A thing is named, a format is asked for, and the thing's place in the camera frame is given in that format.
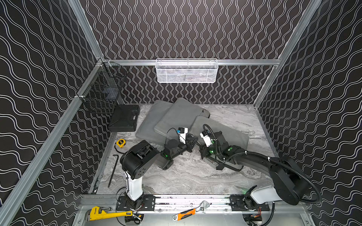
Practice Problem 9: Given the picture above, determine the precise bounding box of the grey laptop bag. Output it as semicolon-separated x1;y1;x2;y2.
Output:
135;100;173;145
154;98;210;139
189;116;249;149

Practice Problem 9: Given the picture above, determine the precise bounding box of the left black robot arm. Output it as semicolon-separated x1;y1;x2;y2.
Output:
120;134;198;209

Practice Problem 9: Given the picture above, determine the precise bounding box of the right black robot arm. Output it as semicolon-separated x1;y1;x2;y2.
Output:
200;131;322;209

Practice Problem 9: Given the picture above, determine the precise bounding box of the yellow tape measure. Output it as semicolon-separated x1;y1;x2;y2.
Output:
116;139;126;148

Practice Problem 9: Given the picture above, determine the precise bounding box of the black hex key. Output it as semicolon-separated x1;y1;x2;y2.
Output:
107;154;119;188

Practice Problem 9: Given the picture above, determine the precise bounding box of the orange adjustable wrench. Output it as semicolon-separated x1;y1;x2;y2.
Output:
173;201;210;221

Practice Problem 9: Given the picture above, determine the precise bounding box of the black plastic tool case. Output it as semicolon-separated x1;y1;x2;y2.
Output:
108;105;140;132

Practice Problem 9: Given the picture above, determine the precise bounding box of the yellow pipe wrench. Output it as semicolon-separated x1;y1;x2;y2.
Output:
85;206;133;221

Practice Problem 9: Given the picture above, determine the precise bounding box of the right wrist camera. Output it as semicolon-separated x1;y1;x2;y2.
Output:
200;131;213;147

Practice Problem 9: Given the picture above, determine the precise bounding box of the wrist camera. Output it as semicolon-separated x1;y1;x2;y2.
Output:
200;131;213;147
177;127;188;144

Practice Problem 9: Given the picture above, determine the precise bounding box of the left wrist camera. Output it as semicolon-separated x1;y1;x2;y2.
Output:
177;127;188;144

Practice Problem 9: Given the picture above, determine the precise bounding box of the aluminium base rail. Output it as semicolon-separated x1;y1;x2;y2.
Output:
116;194;305;214

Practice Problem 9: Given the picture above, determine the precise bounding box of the white wire mesh basket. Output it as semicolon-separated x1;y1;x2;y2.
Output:
155;58;219;83

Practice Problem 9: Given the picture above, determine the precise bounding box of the black wire basket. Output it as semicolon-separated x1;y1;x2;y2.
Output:
80;59;130;115

